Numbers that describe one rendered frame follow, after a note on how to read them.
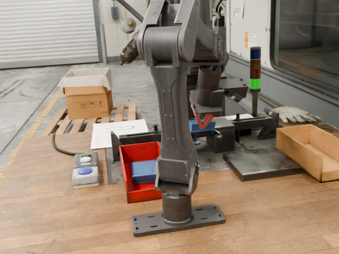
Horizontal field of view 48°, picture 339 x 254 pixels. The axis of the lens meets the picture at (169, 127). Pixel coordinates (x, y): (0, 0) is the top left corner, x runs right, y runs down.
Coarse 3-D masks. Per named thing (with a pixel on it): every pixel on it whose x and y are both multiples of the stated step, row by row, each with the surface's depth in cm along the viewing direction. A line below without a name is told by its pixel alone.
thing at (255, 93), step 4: (252, 48) 130; (256, 48) 130; (260, 48) 130; (260, 88) 135; (252, 92) 136; (256, 92) 135; (252, 96) 136; (256, 96) 136; (252, 100) 137; (256, 100) 136; (252, 104) 137; (256, 104) 137; (252, 108) 138; (256, 108) 137; (252, 112) 138; (256, 112) 138; (256, 116) 138; (256, 128) 138; (260, 128) 138
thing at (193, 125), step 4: (192, 120) 122; (196, 120) 122; (192, 124) 107; (196, 124) 108; (208, 124) 109; (212, 124) 109; (192, 128) 108; (196, 128) 109; (208, 128) 110; (212, 128) 110; (192, 132) 109
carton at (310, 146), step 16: (288, 128) 117; (304, 128) 118; (288, 144) 110; (304, 144) 120; (320, 144) 114; (336, 144) 106; (304, 160) 102; (320, 160) 94; (336, 160) 107; (320, 176) 95; (336, 176) 96
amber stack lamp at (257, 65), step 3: (252, 60) 132; (255, 60) 131; (258, 60) 131; (252, 63) 132; (255, 63) 131; (258, 63) 131; (252, 66) 132; (255, 66) 132; (258, 66) 132; (255, 69) 132
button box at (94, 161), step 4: (52, 136) 141; (52, 140) 136; (56, 148) 128; (64, 152) 125; (68, 152) 124; (72, 152) 123; (92, 152) 116; (96, 152) 116; (76, 156) 114; (80, 156) 113; (92, 156) 113; (96, 156) 113; (76, 160) 111; (80, 160) 110; (92, 160) 110; (96, 160) 110; (76, 164) 108; (80, 164) 108; (84, 164) 108; (88, 164) 107; (92, 164) 107; (96, 164) 107
